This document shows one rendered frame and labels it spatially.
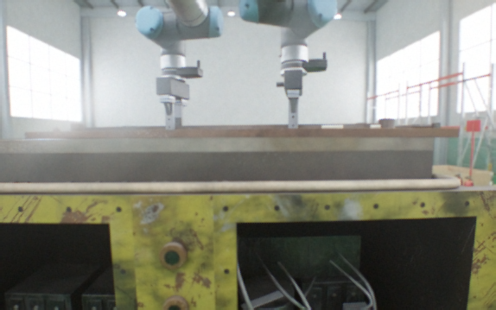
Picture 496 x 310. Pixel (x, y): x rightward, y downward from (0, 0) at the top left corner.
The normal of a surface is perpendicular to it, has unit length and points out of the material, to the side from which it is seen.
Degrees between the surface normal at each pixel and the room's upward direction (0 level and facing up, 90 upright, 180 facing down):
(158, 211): 90
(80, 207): 90
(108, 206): 90
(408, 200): 90
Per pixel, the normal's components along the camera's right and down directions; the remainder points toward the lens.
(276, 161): 0.03, 0.08
